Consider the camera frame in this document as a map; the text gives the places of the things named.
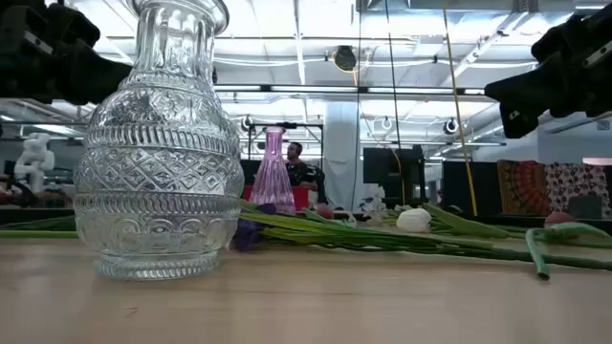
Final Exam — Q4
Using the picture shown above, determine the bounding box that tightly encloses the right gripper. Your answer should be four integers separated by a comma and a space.
484, 2, 612, 140

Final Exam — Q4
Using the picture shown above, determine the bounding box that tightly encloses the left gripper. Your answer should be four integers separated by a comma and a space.
0, 0, 134, 106

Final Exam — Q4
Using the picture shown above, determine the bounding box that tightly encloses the clear patterned glass vase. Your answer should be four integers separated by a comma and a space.
74, 0, 246, 282

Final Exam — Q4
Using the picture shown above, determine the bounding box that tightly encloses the white tulip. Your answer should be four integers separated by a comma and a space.
395, 203, 527, 240

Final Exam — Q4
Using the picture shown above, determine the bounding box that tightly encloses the pink ribbed glass vase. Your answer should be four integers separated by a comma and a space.
248, 125, 297, 216

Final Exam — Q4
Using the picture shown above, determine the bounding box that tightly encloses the purple flower bunch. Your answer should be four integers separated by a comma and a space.
229, 200, 612, 271

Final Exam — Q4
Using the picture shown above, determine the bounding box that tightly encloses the white floral patterned cloth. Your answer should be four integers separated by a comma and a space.
544, 161, 612, 220

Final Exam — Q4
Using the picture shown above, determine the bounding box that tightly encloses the black partition panel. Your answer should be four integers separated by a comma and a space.
440, 161, 490, 216

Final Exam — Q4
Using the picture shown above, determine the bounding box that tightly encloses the grey chair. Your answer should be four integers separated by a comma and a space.
567, 194, 603, 220

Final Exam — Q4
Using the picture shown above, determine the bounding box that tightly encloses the person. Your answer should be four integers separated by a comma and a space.
285, 141, 329, 205

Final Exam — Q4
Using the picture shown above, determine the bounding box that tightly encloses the red box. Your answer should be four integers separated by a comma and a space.
243, 184, 312, 212

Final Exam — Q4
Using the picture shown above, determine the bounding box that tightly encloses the yellow hanging cable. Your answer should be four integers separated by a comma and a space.
442, 0, 479, 217

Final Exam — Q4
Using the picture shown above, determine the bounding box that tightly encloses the black hanging cable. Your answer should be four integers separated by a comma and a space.
383, 0, 406, 206

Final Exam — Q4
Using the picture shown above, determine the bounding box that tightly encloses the black ceiling rail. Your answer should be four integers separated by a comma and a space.
213, 84, 498, 104

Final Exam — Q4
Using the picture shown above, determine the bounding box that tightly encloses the black metal stand frame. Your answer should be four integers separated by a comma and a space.
246, 121, 325, 206

